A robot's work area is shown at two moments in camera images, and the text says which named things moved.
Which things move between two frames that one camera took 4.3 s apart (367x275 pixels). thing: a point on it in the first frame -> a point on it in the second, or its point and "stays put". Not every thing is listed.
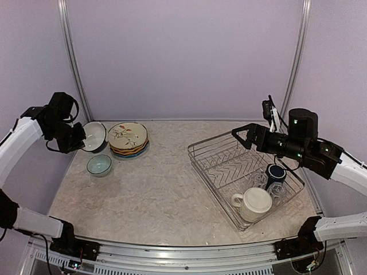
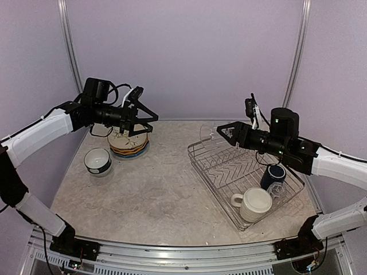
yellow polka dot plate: (130, 150) stays put
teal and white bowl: (96, 134) -> (97, 160)
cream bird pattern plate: (127, 136) stays put
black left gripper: (78, 144) -> (129, 118)
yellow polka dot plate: (138, 150) stays put
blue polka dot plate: (133, 154) stays put
